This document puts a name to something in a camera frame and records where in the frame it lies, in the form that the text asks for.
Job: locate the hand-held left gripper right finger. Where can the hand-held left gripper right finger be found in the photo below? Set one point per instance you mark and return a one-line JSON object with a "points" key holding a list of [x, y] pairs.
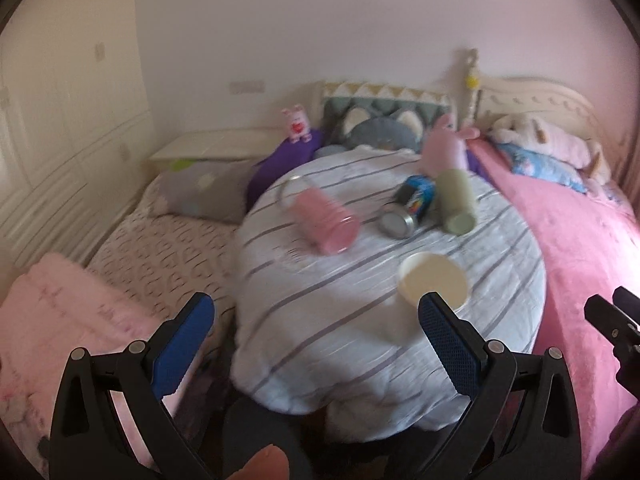
{"points": [[450, 347]]}

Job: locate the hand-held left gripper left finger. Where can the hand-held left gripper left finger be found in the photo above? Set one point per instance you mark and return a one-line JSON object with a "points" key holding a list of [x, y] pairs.
{"points": [[181, 342]]}

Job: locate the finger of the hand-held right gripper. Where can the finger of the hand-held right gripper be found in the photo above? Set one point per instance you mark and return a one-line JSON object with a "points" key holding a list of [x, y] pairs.
{"points": [[607, 317], [629, 299]]}

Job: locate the cream round bowl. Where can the cream round bowl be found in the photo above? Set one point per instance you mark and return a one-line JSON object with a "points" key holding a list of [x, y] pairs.
{"points": [[434, 280]]}

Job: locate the green tumbler cup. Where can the green tumbler cup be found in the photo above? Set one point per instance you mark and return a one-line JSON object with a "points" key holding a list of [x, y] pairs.
{"points": [[454, 200]]}

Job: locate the pink ribbed cup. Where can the pink ribbed cup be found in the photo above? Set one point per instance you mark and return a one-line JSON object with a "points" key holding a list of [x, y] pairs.
{"points": [[327, 222]]}

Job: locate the pink fleece blanket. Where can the pink fleece blanket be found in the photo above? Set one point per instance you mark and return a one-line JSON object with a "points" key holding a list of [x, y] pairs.
{"points": [[575, 245]]}

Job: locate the patterned bed sheet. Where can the patterned bed sheet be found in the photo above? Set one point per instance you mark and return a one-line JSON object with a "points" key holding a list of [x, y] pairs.
{"points": [[165, 255]]}

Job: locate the striped white tablecloth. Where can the striped white tablecloth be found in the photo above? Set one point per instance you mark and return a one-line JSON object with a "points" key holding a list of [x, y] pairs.
{"points": [[360, 340]]}

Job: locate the light pink blanket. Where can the light pink blanket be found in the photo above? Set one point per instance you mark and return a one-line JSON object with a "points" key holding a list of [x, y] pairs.
{"points": [[65, 325]]}

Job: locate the person's leg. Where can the person's leg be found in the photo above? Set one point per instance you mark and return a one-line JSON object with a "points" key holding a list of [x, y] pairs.
{"points": [[265, 440]]}

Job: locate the blue drink can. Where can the blue drink can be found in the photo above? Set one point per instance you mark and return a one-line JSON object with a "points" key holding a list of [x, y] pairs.
{"points": [[410, 205]]}

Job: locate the grey dotted pillow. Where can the grey dotted pillow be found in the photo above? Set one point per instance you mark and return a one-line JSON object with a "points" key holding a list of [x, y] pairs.
{"points": [[205, 192]]}

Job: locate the blue floral pillow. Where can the blue floral pillow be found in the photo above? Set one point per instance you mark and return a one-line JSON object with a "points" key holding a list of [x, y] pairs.
{"points": [[542, 170]]}

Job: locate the white plush dog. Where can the white plush dog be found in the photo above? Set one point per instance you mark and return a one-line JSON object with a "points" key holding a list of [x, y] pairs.
{"points": [[547, 141]]}

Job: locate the pink plush rabbit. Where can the pink plush rabbit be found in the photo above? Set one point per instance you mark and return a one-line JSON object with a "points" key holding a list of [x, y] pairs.
{"points": [[445, 152]]}

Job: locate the white nightstand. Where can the white nightstand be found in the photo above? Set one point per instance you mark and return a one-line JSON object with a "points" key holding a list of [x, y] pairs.
{"points": [[210, 147]]}

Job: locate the purple cloth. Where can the purple cloth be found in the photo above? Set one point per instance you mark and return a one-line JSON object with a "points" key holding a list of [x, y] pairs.
{"points": [[282, 162]]}

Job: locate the cream headboard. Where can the cream headboard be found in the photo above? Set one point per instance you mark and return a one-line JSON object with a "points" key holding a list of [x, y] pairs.
{"points": [[542, 97]]}

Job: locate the grey cat pillow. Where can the grey cat pillow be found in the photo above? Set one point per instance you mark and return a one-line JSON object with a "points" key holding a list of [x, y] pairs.
{"points": [[381, 132]]}

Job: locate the small pink plush toy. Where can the small pink plush toy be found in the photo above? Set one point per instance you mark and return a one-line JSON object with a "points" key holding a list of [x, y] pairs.
{"points": [[296, 123]]}

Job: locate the cream wardrobe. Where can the cream wardrobe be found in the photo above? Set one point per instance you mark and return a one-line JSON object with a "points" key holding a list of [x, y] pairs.
{"points": [[65, 120]]}

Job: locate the green triangle-trim cushion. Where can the green triangle-trim cushion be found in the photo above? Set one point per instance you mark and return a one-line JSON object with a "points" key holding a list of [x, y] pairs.
{"points": [[385, 101]]}

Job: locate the hanging toy ornament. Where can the hanging toy ornament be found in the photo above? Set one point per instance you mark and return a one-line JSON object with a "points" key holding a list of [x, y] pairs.
{"points": [[470, 80]]}

